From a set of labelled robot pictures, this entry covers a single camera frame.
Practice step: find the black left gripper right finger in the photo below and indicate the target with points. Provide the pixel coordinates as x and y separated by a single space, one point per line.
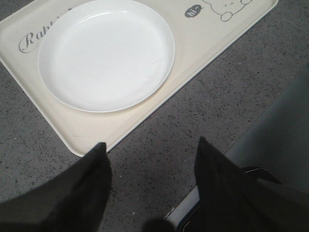
232 201

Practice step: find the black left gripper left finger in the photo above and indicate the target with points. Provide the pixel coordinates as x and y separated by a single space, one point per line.
73 201

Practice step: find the white round plate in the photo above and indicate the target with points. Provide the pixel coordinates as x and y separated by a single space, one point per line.
106 55

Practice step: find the cream rabbit serving tray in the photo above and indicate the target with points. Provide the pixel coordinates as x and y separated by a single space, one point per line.
200 35

